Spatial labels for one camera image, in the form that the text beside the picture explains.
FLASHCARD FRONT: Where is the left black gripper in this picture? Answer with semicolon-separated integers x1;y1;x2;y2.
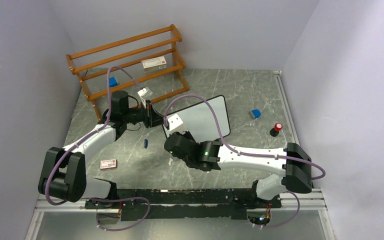
122;99;167;129

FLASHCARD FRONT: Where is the white whiteboard black frame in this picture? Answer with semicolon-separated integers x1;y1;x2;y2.
168;94;231;143

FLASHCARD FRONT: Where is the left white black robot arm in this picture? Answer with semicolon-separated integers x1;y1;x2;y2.
38;90;163;208

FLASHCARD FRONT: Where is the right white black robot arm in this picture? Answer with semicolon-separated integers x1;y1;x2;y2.
164;132;313;207

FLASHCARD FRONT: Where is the blue grey whiteboard eraser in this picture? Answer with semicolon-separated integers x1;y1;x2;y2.
248;109;261;119

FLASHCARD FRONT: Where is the orange wooden shelf rack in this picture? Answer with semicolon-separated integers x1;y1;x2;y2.
65;24;190;120

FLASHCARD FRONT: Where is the white red box on shelf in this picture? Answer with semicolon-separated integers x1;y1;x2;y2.
141;56;168;73

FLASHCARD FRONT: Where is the blue cube on shelf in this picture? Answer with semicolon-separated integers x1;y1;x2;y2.
108;77;119;88

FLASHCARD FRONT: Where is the red white box on table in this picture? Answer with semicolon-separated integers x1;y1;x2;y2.
99;159;118;170

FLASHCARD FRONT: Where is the red black bottle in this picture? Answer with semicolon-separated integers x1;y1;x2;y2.
269;122;283;137

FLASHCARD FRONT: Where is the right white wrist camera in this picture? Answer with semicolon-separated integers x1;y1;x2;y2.
166;113;189;135

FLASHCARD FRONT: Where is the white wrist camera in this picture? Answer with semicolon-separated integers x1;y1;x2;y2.
166;113;189;135
137;87;153;108

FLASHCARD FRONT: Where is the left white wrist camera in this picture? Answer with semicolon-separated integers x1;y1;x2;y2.
137;87;153;108

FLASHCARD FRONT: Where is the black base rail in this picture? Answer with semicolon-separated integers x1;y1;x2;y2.
84;188;282;221

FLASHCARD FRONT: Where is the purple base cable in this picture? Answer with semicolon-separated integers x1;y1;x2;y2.
90;197;151;232

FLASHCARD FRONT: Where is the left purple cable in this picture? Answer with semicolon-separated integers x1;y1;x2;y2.
43;65;147;206

